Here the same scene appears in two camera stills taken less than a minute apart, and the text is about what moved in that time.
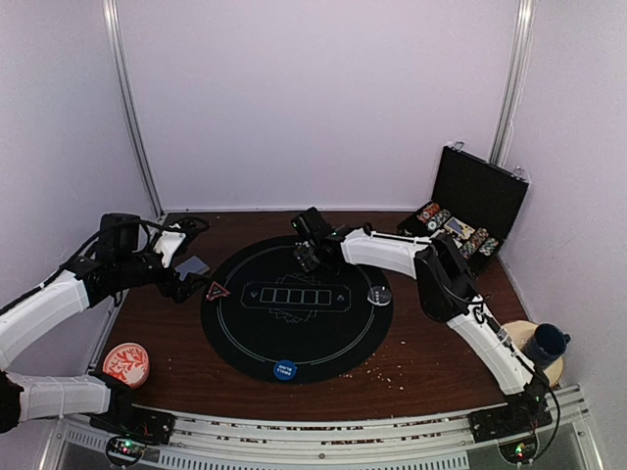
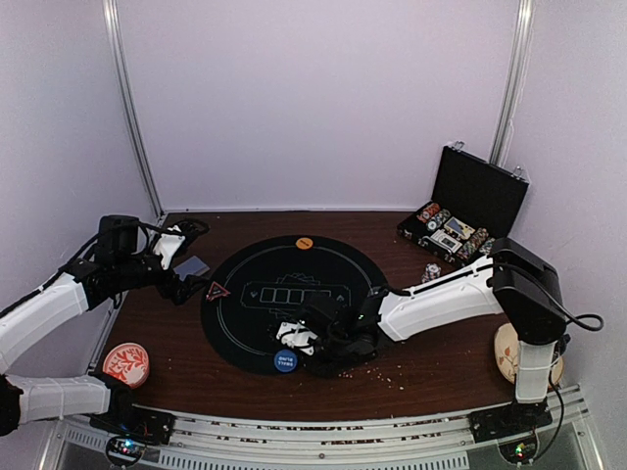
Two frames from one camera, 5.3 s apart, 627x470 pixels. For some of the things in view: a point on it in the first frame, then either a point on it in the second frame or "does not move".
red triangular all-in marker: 217,291 does not move
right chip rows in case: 482,242 does not move
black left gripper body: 167,287 does not move
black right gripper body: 305,257 → 333,346
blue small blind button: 285,369 → 285,360
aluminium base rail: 421,439 does not move
